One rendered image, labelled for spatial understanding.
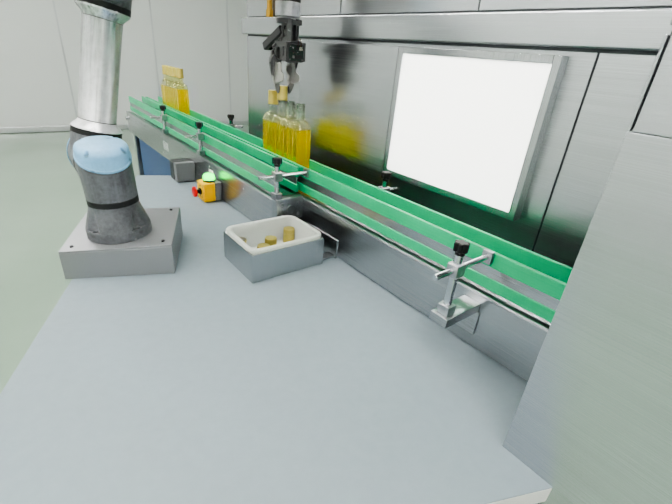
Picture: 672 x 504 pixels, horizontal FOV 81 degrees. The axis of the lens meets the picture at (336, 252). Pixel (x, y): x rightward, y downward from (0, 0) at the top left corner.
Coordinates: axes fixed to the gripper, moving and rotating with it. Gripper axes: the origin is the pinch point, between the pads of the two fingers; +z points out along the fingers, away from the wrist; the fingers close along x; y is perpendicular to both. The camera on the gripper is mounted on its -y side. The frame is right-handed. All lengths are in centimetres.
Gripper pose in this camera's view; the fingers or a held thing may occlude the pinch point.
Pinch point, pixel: (282, 88)
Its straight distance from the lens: 142.3
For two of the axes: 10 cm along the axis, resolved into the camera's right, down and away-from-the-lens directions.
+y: 6.2, 3.9, -6.8
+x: 7.8, -2.2, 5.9
